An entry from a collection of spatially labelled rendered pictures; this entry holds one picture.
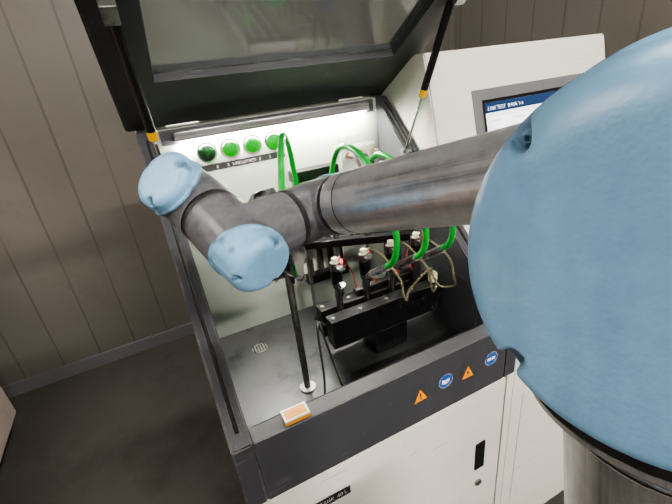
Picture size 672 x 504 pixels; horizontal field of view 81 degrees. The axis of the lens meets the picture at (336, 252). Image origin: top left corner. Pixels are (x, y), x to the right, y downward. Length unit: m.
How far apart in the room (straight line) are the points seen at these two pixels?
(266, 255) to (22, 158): 2.22
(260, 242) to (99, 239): 2.26
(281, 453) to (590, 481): 0.67
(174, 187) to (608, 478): 0.43
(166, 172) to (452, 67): 0.86
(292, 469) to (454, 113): 0.93
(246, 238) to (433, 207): 0.19
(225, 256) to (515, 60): 1.08
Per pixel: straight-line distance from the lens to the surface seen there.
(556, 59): 1.45
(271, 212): 0.45
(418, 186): 0.36
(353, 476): 0.99
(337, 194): 0.44
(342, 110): 1.17
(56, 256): 2.68
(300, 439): 0.83
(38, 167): 2.57
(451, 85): 1.16
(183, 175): 0.47
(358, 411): 0.86
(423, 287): 1.09
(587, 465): 0.22
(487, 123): 1.21
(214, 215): 0.44
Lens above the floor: 1.54
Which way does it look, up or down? 25 degrees down
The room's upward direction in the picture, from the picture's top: 7 degrees counter-clockwise
